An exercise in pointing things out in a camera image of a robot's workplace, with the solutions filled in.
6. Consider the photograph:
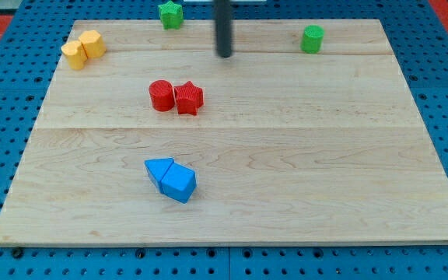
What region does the green cylinder block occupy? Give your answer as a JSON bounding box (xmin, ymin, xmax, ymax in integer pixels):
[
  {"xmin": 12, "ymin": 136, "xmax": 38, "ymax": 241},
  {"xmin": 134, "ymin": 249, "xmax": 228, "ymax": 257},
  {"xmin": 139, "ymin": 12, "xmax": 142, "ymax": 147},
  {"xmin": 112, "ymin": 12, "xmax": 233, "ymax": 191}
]
[{"xmin": 300, "ymin": 25, "xmax": 324, "ymax": 54}]

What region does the red star block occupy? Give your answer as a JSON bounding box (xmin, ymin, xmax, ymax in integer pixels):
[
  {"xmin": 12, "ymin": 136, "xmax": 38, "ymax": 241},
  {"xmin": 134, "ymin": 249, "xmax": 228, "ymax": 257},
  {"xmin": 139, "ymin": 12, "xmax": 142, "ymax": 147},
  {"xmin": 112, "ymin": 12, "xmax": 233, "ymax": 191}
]
[{"xmin": 174, "ymin": 81, "xmax": 204, "ymax": 116}]

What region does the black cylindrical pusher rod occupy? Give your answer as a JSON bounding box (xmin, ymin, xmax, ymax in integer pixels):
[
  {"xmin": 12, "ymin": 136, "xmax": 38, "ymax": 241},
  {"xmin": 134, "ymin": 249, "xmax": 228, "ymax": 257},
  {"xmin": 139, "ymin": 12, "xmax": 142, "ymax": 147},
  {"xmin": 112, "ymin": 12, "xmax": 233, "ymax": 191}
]
[{"xmin": 213, "ymin": 0, "xmax": 233, "ymax": 58}]

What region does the wooden board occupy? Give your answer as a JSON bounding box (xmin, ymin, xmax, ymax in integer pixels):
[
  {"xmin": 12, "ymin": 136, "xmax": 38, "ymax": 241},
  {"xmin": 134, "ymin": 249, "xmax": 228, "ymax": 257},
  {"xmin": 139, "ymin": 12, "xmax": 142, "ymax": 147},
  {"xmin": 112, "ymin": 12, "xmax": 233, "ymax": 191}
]
[{"xmin": 0, "ymin": 19, "xmax": 448, "ymax": 247}]

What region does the yellow heart block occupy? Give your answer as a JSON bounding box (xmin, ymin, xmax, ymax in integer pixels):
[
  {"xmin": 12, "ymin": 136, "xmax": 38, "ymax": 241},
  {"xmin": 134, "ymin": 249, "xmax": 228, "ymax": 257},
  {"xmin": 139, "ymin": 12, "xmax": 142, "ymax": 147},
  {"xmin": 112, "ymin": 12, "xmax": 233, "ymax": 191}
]
[{"xmin": 61, "ymin": 40, "xmax": 88, "ymax": 70}]

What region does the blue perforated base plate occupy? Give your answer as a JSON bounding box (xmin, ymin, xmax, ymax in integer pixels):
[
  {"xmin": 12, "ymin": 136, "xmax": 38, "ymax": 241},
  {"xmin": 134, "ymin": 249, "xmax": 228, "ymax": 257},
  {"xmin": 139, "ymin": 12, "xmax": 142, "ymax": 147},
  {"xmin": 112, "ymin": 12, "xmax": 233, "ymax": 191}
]
[{"xmin": 0, "ymin": 1, "xmax": 448, "ymax": 279}]

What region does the blue cube block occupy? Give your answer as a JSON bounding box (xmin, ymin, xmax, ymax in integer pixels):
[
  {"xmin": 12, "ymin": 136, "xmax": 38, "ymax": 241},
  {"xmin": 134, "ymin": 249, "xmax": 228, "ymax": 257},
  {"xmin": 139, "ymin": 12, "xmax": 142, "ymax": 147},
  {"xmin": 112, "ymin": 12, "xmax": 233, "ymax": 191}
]
[{"xmin": 161, "ymin": 163, "xmax": 197, "ymax": 204}]

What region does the yellow hexagon block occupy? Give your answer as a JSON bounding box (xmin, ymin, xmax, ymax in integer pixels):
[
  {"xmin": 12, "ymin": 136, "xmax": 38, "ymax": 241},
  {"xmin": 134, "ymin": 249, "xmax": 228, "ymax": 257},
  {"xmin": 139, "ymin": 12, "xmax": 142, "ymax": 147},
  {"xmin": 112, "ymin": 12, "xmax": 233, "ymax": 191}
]
[{"xmin": 79, "ymin": 30, "xmax": 107, "ymax": 58}]

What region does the green star block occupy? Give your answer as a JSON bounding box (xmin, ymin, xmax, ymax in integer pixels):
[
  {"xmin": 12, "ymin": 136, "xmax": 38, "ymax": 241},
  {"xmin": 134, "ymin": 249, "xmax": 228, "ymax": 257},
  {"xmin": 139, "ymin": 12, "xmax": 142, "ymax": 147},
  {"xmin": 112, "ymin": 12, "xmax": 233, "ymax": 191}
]
[{"xmin": 158, "ymin": 0, "xmax": 184, "ymax": 30}]

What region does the red cylinder block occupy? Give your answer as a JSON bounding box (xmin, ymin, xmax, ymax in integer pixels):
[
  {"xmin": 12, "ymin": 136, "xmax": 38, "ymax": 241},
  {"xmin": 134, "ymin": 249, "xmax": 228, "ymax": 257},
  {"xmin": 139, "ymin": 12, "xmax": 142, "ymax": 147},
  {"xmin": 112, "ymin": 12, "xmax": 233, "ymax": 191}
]
[{"xmin": 149, "ymin": 80, "xmax": 175, "ymax": 112}]

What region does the blue triangle block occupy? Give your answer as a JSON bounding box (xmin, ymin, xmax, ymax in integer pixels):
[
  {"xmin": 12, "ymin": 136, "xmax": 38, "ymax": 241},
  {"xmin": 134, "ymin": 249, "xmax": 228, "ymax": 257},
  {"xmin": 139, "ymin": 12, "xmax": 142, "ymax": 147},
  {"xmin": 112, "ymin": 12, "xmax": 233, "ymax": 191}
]
[{"xmin": 144, "ymin": 158, "xmax": 174, "ymax": 194}]

